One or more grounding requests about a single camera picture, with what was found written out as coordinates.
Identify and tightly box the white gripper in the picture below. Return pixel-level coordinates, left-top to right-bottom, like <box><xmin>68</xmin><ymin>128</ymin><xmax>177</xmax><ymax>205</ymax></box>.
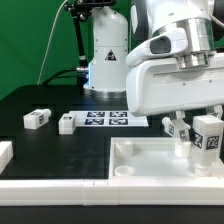
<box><xmin>126</xmin><ymin>28</ymin><xmax>224</xmax><ymax>142</ymax></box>

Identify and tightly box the white square tabletop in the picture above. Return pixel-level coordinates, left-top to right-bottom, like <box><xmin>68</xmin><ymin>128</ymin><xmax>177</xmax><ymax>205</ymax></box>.
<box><xmin>108</xmin><ymin>136</ymin><xmax>224</xmax><ymax>181</ymax></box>

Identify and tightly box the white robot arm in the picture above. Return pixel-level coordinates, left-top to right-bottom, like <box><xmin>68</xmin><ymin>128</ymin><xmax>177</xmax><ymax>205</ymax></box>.
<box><xmin>84</xmin><ymin>0</ymin><xmax>224</xmax><ymax>141</ymax></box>

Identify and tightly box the white fiducial marker sheet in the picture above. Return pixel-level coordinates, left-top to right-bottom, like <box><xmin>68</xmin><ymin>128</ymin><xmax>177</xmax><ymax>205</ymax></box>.
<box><xmin>70</xmin><ymin>110</ymin><xmax>148</xmax><ymax>127</ymax></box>

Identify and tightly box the black cable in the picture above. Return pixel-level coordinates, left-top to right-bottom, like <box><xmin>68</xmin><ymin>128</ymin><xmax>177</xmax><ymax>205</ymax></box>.
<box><xmin>42</xmin><ymin>67</ymin><xmax>88</xmax><ymax>86</ymax></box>

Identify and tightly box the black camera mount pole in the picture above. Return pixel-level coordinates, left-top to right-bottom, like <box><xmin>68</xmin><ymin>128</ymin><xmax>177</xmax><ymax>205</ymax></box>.
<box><xmin>64</xmin><ymin>0</ymin><xmax>116</xmax><ymax>87</ymax></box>

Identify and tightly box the white cable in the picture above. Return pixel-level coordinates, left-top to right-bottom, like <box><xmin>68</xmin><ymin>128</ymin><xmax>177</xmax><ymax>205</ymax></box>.
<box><xmin>37</xmin><ymin>0</ymin><xmax>69</xmax><ymax>86</ymax></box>

